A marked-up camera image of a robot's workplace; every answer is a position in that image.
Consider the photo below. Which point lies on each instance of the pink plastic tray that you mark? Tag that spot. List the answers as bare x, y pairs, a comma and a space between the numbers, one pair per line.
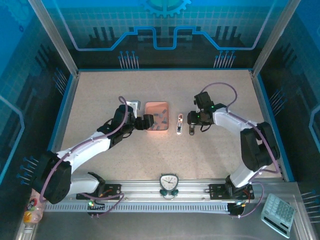
160, 106

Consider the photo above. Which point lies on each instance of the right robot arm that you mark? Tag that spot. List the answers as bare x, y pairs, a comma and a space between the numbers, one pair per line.
257, 150

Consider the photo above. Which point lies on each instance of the blue table edge strip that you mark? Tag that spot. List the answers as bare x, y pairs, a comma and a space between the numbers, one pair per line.
162, 69

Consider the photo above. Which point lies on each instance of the white alarm clock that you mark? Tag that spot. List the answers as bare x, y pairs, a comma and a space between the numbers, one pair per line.
168, 181

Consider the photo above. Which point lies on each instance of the pale green calculator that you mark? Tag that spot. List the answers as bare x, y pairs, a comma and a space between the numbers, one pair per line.
277, 212

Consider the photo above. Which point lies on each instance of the aluminium side rail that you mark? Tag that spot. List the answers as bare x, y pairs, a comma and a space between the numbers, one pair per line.
261, 100
67, 112

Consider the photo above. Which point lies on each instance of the aluminium mounting rail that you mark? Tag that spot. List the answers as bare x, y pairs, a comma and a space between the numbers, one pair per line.
140, 186

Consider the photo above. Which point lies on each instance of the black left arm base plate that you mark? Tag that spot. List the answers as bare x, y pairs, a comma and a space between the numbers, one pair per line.
113, 190

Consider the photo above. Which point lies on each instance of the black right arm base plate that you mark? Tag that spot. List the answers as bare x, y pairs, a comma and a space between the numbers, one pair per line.
216, 191

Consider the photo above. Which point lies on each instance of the aluminium frame post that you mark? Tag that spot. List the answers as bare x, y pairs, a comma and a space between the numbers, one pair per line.
53, 37
275, 37

